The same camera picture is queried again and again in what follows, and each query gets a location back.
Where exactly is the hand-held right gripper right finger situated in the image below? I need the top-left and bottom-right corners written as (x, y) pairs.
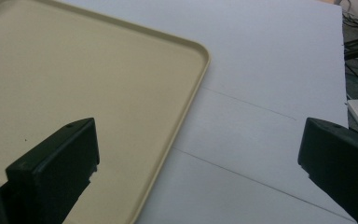
top-left (297, 117), bottom-right (358, 224)

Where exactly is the beige plastic tray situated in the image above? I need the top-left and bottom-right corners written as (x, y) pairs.
top-left (0, 0), bottom-right (212, 224)

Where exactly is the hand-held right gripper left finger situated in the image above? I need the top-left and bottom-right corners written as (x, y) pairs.
top-left (0, 117), bottom-right (101, 224)

